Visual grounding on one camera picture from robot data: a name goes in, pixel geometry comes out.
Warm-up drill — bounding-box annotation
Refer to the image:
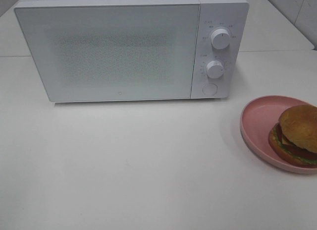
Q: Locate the round white door button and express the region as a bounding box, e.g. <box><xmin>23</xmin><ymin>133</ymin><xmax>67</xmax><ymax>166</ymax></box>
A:
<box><xmin>203</xmin><ymin>83</ymin><xmax>217</xmax><ymax>97</ymax></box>

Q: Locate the pink round plate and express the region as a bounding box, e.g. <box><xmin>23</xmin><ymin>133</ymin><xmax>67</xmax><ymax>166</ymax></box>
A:
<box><xmin>240</xmin><ymin>95</ymin><xmax>317</xmax><ymax>174</ymax></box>

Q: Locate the burger with sesame-free bun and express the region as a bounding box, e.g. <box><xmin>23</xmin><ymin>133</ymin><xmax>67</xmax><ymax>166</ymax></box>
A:
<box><xmin>268</xmin><ymin>105</ymin><xmax>317</xmax><ymax>168</ymax></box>

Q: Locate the white microwave door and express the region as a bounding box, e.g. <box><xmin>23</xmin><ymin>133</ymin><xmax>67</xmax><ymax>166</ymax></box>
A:
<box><xmin>15</xmin><ymin>4</ymin><xmax>200</xmax><ymax>103</ymax></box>

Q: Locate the lower white microwave knob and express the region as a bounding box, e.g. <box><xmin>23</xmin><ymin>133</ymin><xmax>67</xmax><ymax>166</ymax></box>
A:
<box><xmin>206</xmin><ymin>60</ymin><xmax>224</xmax><ymax>79</ymax></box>

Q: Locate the white microwave knob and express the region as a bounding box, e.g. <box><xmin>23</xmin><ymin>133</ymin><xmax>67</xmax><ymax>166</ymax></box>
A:
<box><xmin>211</xmin><ymin>27</ymin><xmax>231</xmax><ymax>50</ymax></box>
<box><xmin>206</xmin><ymin>60</ymin><xmax>224</xmax><ymax>79</ymax></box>

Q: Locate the white microwave oven body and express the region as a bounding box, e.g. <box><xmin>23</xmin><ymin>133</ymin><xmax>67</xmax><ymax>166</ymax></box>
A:
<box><xmin>14</xmin><ymin>0</ymin><xmax>249</xmax><ymax>102</ymax></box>

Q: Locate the upper white microwave knob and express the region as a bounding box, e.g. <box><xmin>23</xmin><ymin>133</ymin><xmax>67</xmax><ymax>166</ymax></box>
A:
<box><xmin>211</xmin><ymin>27</ymin><xmax>231</xmax><ymax>50</ymax></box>

